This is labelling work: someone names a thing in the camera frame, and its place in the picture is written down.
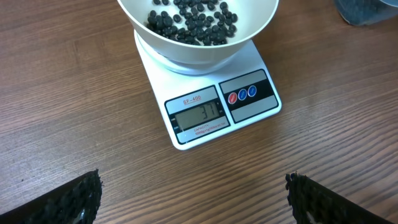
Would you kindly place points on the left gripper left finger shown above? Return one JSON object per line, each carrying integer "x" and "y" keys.
{"x": 77, "y": 201}

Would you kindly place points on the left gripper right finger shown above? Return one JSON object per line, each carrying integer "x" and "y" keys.
{"x": 313, "y": 203}

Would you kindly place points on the white digital kitchen scale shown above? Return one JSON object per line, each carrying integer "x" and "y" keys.
{"x": 200, "y": 104}

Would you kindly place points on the white ceramic bowl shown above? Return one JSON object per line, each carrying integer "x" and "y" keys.
{"x": 253, "y": 17}

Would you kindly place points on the black beans in bowl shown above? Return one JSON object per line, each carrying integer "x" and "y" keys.
{"x": 193, "y": 22}

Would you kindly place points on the clear plastic container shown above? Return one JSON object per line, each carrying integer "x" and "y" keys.
{"x": 366, "y": 12}

